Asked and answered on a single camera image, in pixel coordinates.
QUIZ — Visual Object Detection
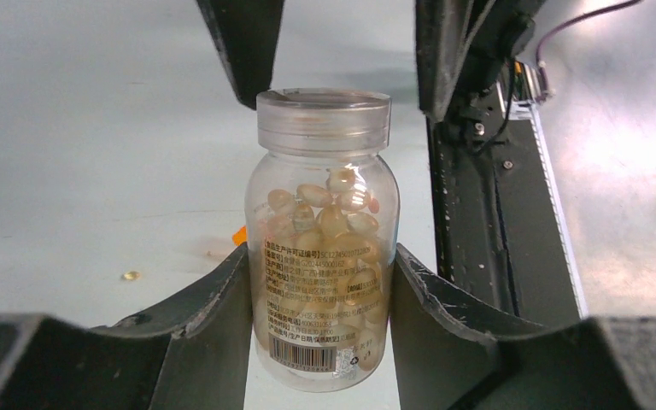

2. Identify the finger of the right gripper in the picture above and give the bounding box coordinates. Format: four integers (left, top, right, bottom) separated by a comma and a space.
196, 0, 284, 109
414, 0, 535, 123

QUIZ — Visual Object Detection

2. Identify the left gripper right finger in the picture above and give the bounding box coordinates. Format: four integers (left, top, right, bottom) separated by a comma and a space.
389, 246, 656, 409

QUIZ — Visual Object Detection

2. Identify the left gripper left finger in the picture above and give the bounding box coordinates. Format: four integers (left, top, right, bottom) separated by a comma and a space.
0, 246, 252, 409

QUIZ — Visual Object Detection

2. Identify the orange pill organizer box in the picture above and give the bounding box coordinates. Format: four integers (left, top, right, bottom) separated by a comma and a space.
231, 225, 248, 247

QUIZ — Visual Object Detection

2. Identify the clear pill bottle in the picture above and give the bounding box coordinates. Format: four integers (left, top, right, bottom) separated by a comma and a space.
244, 88, 400, 393

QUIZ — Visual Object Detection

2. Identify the small pill on table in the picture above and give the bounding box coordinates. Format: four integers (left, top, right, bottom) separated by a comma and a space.
121, 271, 141, 281

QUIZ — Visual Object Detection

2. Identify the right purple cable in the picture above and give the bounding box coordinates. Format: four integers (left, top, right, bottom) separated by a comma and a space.
534, 0, 643, 103

